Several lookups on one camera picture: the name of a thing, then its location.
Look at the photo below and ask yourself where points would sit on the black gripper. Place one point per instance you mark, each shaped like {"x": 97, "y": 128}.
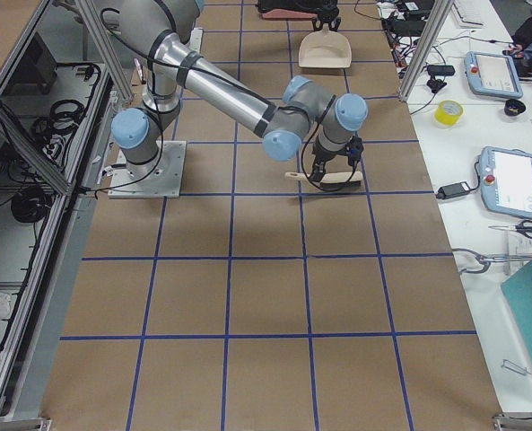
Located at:
{"x": 321, "y": 159}
{"x": 327, "y": 10}

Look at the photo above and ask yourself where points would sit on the beige plastic dustpan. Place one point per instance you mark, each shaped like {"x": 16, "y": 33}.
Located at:
{"x": 325, "y": 49}

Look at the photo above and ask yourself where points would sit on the beige brush black bristles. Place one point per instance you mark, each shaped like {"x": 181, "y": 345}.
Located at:
{"x": 328, "y": 178}

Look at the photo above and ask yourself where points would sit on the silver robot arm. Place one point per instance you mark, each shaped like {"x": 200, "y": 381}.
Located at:
{"x": 158, "y": 34}

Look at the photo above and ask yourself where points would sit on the bin with black bag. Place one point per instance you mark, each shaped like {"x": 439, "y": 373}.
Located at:
{"x": 288, "y": 9}

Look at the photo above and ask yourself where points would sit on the black power adapter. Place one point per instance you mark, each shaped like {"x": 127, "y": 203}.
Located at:
{"x": 453, "y": 190}

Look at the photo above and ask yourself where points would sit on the yellow tape roll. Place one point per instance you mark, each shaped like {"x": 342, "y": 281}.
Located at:
{"x": 448, "y": 113}

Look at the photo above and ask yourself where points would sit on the blue teach pendant far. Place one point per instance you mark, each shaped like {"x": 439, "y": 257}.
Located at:
{"x": 492, "y": 75}

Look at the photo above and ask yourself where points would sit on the blue teach pendant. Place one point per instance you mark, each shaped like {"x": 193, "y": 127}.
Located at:
{"x": 506, "y": 181}
{"x": 492, "y": 75}

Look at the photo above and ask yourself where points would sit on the blue teach pendant near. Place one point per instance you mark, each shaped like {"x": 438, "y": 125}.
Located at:
{"x": 506, "y": 181}

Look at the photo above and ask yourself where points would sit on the small black bowl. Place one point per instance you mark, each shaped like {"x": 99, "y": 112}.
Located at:
{"x": 514, "y": 107}

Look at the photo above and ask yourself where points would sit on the black scissors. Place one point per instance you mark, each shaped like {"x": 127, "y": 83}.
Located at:
{"x": 523, "y": 227}

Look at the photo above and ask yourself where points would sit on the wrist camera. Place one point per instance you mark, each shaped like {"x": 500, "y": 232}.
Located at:
{"x": 354, "y": 150}

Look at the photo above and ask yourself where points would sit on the aluminium frame post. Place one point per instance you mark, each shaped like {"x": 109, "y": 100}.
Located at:
{"x": 438, "y": 16}

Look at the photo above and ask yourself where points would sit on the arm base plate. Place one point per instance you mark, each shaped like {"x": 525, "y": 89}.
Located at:
{"x": 159, "y": 178}
{"x": 196, "y": 39}

